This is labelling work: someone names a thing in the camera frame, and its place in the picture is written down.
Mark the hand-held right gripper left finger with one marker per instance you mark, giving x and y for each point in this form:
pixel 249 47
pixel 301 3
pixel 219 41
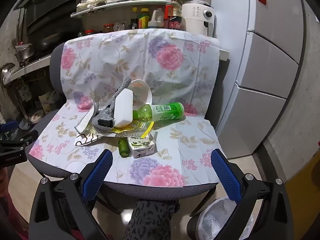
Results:
pixel 98 177

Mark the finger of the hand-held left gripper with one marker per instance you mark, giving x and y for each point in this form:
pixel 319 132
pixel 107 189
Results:
pixel 26 138
pixel 13 158

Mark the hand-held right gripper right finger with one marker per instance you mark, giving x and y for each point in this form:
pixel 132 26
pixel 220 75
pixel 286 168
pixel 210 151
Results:
pixel 225 177

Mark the black bin with white bag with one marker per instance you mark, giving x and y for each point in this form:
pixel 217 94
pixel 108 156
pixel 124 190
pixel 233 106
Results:
pixel 217 217

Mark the yellow clear plastic wrapper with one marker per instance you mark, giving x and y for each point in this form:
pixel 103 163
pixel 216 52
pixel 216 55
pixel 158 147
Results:
pixel 125 129

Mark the white plastic bowl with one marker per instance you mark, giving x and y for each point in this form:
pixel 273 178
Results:
pixel 140 87

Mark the green cucumber piece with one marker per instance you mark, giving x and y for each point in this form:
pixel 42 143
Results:
pixel 123 148

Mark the white paper black print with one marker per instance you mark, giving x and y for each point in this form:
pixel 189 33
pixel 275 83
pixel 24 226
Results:
pixel 86 140

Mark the grey office chair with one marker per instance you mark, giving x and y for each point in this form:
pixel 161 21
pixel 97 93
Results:
pixel 150 192

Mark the white green drink carton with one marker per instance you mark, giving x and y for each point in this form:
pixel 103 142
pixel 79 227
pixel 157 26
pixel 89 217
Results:
pixel 142 146

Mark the white cardboard piece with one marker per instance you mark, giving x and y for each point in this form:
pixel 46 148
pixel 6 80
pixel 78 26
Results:
pixel 85 122

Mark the grey knitted cloth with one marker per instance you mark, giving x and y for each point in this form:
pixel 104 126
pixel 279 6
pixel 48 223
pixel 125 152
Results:
pixel 105 120

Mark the person's leopard print leg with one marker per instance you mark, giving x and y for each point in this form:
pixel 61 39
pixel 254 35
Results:
pixel 150 220

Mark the white foam block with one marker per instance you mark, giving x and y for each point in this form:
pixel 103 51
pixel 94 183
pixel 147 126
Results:
pixel 123 110

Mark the yellow board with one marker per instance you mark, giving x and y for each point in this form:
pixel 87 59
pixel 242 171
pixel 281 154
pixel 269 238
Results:
pixel 305 192

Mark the green plastic bottle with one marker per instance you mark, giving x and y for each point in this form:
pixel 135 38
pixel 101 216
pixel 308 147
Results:
pixel 170 111

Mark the steel pot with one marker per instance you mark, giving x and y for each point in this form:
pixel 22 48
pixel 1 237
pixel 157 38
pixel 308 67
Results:
pixel 24 52

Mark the black wok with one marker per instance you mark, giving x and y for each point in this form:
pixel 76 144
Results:
pixel 51 41

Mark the floral cloth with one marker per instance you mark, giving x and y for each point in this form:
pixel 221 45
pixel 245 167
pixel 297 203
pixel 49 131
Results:
pixel 175 75

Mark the red lid jar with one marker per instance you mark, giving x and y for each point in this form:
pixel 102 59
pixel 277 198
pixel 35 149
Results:
pixel 109 28
pixel 89 32

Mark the silver refrigerator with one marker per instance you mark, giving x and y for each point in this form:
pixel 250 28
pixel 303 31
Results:
pixel 270 55

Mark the black range hood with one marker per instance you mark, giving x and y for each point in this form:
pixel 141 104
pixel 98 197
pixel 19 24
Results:
pixel 50 7

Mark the white lid spice jar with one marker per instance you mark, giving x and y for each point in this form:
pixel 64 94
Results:
pixel 101 2
pixel 90 3
pixel 81 8

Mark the clear plastic packet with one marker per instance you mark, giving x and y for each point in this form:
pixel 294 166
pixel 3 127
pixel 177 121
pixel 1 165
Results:
pixel 119 27

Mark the dark bottle yellow cap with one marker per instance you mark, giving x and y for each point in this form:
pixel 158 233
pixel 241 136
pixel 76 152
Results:
pixel 134 21

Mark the white corner shelf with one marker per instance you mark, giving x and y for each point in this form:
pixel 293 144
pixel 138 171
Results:
pixel 117 4

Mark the white kitchen appliance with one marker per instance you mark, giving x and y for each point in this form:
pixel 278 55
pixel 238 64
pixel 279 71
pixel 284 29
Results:
pixel 193 17

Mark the green yellow bottle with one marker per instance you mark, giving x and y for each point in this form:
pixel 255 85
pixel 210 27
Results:
pixel 144 18

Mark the large dark sauce bottle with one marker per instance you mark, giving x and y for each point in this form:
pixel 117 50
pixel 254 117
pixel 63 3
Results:
pixel 173 20

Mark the white plastic jug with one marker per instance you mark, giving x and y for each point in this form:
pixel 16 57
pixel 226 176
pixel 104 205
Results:
pixel 155 20

